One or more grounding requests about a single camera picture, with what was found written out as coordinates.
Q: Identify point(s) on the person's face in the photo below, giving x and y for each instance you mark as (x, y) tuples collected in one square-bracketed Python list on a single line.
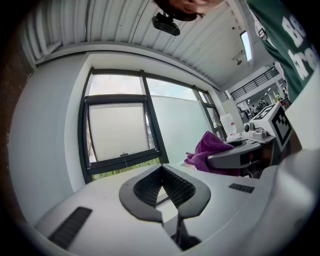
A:
[(190, 5)]

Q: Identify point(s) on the black window frame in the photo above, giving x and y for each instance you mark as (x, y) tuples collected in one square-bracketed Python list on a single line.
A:
[(154, 125)]

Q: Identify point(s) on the black railing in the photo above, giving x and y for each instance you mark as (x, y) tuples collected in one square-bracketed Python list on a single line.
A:
[(255, 82)]

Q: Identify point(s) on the purple cloth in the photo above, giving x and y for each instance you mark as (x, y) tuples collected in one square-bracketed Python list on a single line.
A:
[(207, 147)]

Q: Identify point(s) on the long ceiling light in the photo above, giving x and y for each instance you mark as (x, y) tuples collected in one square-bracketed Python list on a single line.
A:
[(245, 46)]

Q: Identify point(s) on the green shirt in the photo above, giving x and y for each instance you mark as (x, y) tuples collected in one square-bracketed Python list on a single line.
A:
[(287, 50)]

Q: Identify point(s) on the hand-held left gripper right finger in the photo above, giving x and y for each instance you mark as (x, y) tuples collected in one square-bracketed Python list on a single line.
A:
[(225, 200)]

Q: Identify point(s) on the black head camera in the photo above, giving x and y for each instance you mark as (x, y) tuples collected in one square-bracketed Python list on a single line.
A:
[(166, 23)]

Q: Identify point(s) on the white plastic jug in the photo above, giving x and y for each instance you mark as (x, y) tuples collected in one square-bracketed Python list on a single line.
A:
[(227, 125)]

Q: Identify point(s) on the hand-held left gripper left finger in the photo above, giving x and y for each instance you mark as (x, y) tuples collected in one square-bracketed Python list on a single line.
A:
[(100, 212)]

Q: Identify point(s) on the person's right forearm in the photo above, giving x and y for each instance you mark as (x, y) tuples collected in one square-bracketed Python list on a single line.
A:
[(296, 142)]

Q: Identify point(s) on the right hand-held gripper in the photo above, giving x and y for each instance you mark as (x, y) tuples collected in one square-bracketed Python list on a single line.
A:
[(265, 117)]

